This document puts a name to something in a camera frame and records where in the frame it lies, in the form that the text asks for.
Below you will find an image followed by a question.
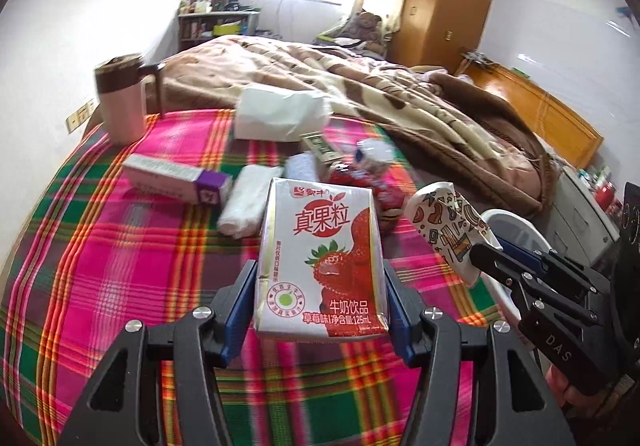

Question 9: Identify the patterned paper cup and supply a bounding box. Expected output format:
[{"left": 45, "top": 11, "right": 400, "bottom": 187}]
[{"left": 405, "top": 182, "right": 502, "bottom": 287}]

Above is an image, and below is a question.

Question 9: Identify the clear plastic water bottle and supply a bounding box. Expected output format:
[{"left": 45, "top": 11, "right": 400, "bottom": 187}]
[{"left": 326, "top": 138, "right": 406, "bottom": 218}]

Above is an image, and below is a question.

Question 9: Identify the red strawberry milk carton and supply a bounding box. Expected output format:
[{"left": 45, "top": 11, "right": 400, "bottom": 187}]
[{"left": 253, "top": 178, "right": 388, "bottom": 342}]

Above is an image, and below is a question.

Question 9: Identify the white purple medicine box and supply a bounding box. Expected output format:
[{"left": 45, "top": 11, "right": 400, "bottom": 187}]
[{"left": 122, "top": 154, "right": 233, "bottom": 208}]

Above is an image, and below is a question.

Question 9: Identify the white plastic trash bin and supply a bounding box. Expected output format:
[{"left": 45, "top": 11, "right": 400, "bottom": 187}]
[{"left": 480, "top": 209, "right": 551, "bottom": 352}]

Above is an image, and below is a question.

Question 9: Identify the person's right hand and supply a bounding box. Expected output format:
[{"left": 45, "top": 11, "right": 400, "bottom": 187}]
[{"left": 544, "top": 364, "right": 640, "bottom": 422}]

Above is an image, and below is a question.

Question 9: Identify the grey bedside drawer cabinet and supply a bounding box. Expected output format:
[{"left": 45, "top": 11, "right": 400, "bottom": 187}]
[{"left": 534, "top": 166, "right": 620, "bottom": 265}]

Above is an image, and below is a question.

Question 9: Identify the red jar on cabinet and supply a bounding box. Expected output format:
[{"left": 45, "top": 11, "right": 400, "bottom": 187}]
[{"left": 594, "top": 182, "right": 616, "bottom": 211}]

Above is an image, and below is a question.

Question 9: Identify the orange wooden headboard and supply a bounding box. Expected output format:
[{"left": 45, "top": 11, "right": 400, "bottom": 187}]
[{"left": 459, "top": 62, "right": 603, "bottom": 169}]

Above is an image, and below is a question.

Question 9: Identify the brown beige patterned blanket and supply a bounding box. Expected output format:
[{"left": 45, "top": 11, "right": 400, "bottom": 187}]
[{"left": 146, "top": 36, "right": 558, "bottom": 218}]

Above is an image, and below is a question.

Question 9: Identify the pink plaid table cloth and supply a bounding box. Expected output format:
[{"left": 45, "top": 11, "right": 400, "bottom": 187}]
[{"left": 1, "top": 109, "right": 501, "bottom": 445}]

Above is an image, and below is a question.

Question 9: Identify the small green white box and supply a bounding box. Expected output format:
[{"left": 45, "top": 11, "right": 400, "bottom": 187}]
[{"left": 300, "top": 132, "right": 343, "bottom": 163}]

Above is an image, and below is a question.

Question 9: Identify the white foam net sleeve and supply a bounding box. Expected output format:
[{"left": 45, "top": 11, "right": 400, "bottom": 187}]
[{"left": 284, "top": 151, "right": 319, "bottom": 182}]

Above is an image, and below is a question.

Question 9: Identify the orange wooden wardrobe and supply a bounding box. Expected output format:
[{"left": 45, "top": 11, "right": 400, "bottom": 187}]
[{"left": 386, "top": 0, "right": 492, "bottom": 73}]

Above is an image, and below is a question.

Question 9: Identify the brown teddy bear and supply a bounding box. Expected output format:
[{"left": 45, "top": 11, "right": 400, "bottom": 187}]
[{"left": 341, "top": 10, "right": 385, "bottom": 55}]

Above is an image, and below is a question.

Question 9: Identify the white tissue pack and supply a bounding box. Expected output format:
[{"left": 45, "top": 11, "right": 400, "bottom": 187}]
[{"left": 234, "top": 84, "right": 333, "bottom": 143}]

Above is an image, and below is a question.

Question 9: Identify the pink brown travel mug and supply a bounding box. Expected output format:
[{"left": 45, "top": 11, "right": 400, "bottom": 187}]
[{"left": 94, "top": 54, "right": 165, "bottom": 146}]

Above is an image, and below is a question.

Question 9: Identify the cluttered grey shelf unit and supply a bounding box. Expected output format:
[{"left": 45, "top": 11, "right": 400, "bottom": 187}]
[{"left": 177, "top": 0, "right": 260, "bottom": 52}]

